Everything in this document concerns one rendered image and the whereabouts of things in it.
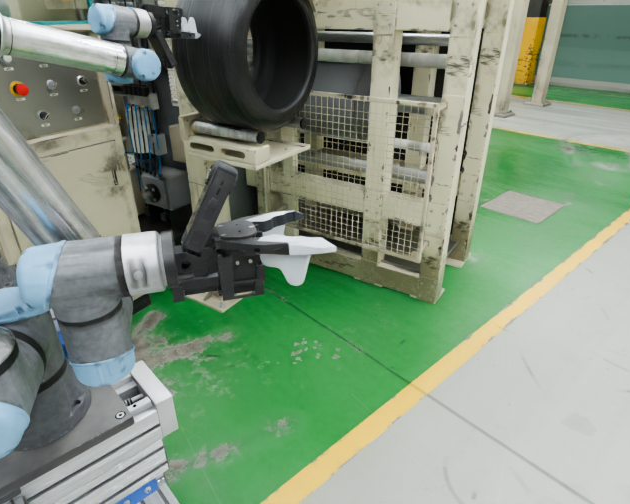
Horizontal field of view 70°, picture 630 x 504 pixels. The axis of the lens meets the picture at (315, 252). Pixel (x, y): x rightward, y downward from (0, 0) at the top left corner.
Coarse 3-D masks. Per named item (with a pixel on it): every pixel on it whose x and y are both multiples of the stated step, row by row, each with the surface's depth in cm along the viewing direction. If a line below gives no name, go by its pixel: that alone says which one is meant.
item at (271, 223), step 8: (264, 216) 63; (272, 216) 63; (280, 216) 63; (288, 216) 65; (296, 216) 66; (264, 224) 61; (272, 224) 63; (280, 224) 64; (264, 232) 63; (272, 232) 64; (280, 232) 66
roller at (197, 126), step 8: (192, 128) 182; (200, 128) 179; (208, 128) 177; (216, 128) 175; (224, 128) 173; (232, 128) 172; (240, 128) 171; (224, 136) 175; (232, 136) 172; (240, 136) 170; (248, 136) 168; (256, 136) 166; (264, 136) 168
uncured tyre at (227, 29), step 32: (192, 0) 148; (224, 0) 142; (256, 0) 147; (288, 0) 178; (224, 32) 143; (256, 32) 190; (288, 32) 189; (192, 64) 152; (224, 64) 146; (256, 64) 195; (288, 64) 195; (192, 96) 162; (224, 96) 154; (256, 96) 158; (288, 96) 193; (256, 128) 169
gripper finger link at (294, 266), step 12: (264, 240) 53; (276, 240) 53; (288, 240) 53; (300, 240) 53; (312, 240) 53; (324, 240) 53; (300, 252) 53; (312, 252) 53; (324, 252) 53; (264, 264) 55; (276, 264) 55; (288, 264) 54; (300, 264) 54; (288, 276) 55; (300, 276) 54
